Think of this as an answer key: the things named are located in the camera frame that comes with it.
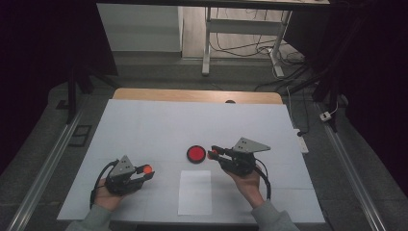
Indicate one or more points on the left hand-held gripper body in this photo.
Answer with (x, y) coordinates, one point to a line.
(122, 183)

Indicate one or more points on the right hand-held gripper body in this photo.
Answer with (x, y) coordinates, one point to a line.
(240, 160)

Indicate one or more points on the small orange round piece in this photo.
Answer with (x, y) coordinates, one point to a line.
(147, 169)

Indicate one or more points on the small red round piece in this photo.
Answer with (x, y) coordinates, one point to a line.
(210, 156)

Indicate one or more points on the round red ink pad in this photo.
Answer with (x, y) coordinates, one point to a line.
(196, 154)

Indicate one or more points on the white paper sheet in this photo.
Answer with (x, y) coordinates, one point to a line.
(195, 195)

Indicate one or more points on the person's left hand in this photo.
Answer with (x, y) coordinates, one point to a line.
(104, 199)

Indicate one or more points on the person's right hand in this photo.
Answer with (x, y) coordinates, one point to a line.
(248, 184)

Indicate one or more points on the large white table cover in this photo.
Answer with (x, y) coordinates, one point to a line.
(144, 128)

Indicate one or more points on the black floor plate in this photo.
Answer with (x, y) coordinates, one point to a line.
(80, 135)

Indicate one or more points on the white power strip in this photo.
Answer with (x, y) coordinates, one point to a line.
(302, 142)

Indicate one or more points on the white plug adapter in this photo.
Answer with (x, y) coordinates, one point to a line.
(325, 116)

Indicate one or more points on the black metal stand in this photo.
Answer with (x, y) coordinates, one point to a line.
(72, 93)
(330, 83)

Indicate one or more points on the white cabinet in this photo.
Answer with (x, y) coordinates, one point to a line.
(141, 29)

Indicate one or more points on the dark curtain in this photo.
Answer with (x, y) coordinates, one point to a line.
(378, 80)
(32, 64)

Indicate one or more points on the aluminium floor rail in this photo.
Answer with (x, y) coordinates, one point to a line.
(45, 170)
(349, 173)

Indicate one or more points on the white frame standing desk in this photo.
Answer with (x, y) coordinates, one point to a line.
(240, 27)

